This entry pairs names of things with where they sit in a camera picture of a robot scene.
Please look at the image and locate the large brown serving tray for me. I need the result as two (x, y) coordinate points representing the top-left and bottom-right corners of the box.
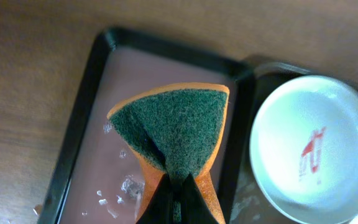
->
(228, 60), (358, 224)

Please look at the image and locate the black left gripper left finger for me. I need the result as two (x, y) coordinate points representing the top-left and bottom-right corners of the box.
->
(136, 174), (173, 224)

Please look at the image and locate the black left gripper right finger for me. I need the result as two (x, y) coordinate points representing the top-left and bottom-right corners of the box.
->
(180, 174), (218, 224)

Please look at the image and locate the white plate with red stain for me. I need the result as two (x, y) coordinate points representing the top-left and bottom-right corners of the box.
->
(249, 75), (358, 223)

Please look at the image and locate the green and orange sponge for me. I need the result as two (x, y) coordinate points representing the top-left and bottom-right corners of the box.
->
(107, 83), (230, 223)

